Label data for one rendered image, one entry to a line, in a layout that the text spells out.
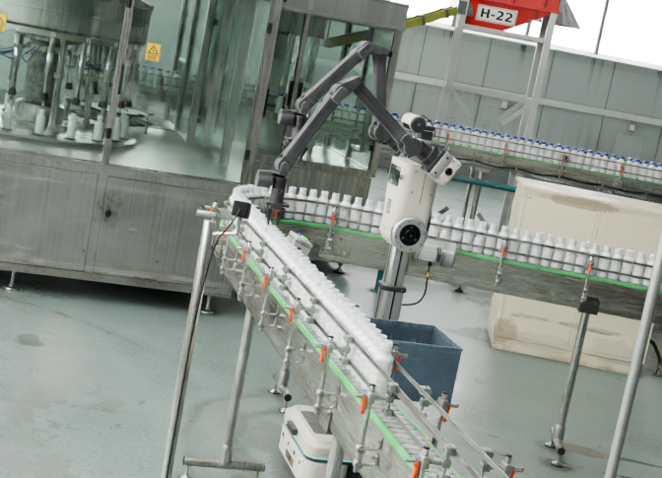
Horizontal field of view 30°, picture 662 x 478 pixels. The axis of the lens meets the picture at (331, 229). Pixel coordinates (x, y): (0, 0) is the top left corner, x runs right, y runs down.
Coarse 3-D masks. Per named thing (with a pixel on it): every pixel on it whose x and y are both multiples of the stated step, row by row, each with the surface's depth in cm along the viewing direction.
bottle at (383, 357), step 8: (384, 344) 350; (392, 344) 352; (376, 352) 352; (384, 352) 350; (376, 360) 350; (384, 360) 350; (392, 360) 351; (384, 368) 350; (376, 376) 351; (376, 384) 351; (384, 384) 351; (384, 392) 352
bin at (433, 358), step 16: (384, 320) 476; (400, 336) 479; (416, 336) 481; (432, 336) 482; (400, 352) 447; (416, 352) 449; (432, 352) 450; (448, 352) 452; (416, 368) 450; (432, 368) 451; (448, 368) 453; (400, 384) 450; (432, 384) 453; (448, 384) 454; (416, 400) 453; (448, 400) 456
